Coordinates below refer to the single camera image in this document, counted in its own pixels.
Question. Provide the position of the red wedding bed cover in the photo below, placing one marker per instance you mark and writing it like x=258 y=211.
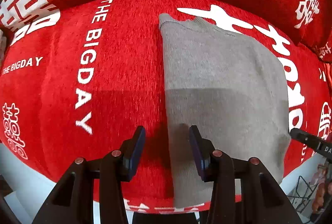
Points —
x=78 y=81

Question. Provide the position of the white floral folded cloth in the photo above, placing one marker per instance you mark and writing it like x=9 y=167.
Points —
x=3 y=44

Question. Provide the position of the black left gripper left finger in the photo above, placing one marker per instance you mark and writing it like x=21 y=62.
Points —
x=71 y=200

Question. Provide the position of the black wire rack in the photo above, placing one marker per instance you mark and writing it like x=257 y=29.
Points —
x=302 y=193

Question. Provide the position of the grey knit sweater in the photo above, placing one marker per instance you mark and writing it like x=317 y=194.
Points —
x=233 y=89

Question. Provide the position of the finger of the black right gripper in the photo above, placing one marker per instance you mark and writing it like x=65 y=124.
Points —
x=318 y=145

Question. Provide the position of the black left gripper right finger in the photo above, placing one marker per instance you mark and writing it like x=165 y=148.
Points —
x=244 y=191

